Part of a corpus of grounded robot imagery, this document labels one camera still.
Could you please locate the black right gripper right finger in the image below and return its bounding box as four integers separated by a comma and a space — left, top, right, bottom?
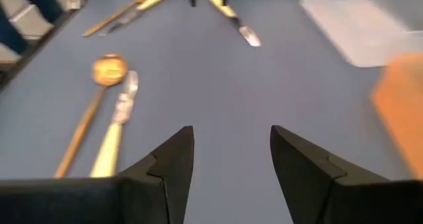
270, 124, 423, 224

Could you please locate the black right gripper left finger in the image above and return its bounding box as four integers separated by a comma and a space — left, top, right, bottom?
0, 126, 195, 224

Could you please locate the translucent orange plastic bin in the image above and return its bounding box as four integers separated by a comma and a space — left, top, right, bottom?
369, 52, 423, 180

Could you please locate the translucent clear plastic bin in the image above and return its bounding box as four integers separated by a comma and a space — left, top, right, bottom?
300, 0, 423, 68

